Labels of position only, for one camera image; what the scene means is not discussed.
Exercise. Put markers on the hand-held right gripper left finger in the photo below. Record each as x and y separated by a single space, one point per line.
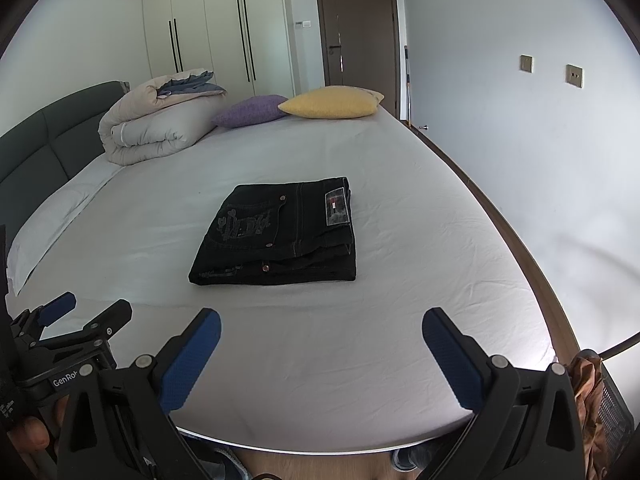
192 360

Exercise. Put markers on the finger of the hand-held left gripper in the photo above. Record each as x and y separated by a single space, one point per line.
57 306
107 322

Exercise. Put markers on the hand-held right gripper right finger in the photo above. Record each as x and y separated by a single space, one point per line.
450 360

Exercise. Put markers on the black pants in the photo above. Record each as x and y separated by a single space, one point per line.
280 230

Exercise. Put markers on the person's left hand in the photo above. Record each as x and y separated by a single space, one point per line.
30 437

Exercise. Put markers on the white pillow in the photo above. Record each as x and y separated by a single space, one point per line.
55 210

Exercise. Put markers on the grey shoe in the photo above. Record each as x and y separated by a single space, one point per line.
227 461
405 460

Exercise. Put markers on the bed with white sheet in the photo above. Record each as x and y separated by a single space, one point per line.
350 320

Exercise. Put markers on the brown cloth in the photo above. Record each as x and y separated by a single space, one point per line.
587 390

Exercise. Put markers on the dark grey headboard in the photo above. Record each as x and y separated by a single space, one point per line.
30 160

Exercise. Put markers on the dark mesh basket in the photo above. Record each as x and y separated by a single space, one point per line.
614 410

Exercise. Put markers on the beige folded duvet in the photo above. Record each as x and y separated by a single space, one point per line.
150 130

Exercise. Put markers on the blue-grey folded blanket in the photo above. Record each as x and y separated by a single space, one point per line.
200 89

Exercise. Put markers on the purple pillow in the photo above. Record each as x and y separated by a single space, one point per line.
245 110

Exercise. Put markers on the thin pole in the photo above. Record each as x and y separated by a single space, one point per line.
407 85

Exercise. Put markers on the yellow pillow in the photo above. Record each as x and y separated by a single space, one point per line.
330 102

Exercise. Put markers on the cream wardrobe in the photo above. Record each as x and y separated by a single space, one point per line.
215 20

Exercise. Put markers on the brown door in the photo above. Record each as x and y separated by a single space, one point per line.
360 20

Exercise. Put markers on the metal wall socket plate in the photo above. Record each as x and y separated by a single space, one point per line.
574 76
525 63

